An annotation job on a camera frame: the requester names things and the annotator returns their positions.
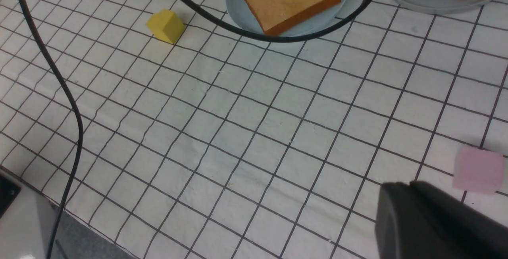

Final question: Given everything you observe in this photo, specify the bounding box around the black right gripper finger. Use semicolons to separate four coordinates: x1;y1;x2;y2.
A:
374;181;508;259

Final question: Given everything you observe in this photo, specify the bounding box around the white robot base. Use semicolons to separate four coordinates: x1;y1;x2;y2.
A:
0;171;56;259

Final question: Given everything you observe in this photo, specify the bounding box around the light blue center plate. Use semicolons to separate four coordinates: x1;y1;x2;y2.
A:
225;0;345;37

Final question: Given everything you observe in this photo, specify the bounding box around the pink foam block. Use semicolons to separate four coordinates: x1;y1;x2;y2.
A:
452;147;504;194

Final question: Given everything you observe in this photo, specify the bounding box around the yellow foam block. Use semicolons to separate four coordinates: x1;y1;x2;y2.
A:
146;9;185;44

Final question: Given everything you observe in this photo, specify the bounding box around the black cable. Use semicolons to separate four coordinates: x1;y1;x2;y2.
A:
10;0;385;259

